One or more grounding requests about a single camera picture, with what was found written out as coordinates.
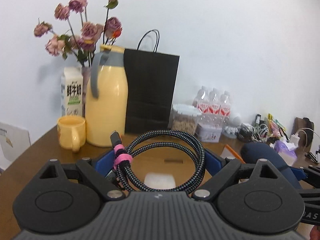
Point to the person's right hand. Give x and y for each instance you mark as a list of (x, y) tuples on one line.
[(315, 233)]

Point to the dried pink roses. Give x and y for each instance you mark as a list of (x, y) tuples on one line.
[(88, 28)]

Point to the purple tissue pack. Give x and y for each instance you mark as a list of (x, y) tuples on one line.
[(285, 150)]

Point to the white printed tin box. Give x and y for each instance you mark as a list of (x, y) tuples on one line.
[(208, 133)]

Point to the white milk carton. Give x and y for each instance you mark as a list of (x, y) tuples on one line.
[(72, 92)]

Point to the white robot-shaped speaker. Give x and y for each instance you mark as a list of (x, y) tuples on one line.
[(233, 122)]

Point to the white printed booklet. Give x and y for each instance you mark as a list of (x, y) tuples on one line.
[(15, 140)]

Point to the black paper bag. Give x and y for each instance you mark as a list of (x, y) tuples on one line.
[(150, 85)]

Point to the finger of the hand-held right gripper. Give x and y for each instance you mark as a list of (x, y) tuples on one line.
[(298, 173), (311, 195)]

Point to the clear water bottle red label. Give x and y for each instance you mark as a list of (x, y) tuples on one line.
[(202, 102), (225, 106), (214, 105)]

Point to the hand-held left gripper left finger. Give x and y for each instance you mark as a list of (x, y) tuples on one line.
[(101, 163)]

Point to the orange cardboard box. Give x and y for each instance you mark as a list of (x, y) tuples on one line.
[(155, 160)]

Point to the clear container of seeds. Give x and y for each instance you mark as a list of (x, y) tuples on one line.
[(183, 123)]

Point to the purple glass vase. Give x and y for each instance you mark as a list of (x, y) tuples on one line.
[(86, 85)]

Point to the yellow thermos jug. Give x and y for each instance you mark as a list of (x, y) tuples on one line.
[(107, 105)]

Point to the yellow mug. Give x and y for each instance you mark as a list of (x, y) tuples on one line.
[(70, 132)]

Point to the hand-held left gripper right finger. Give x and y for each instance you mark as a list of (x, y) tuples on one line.
[(213, 161)]

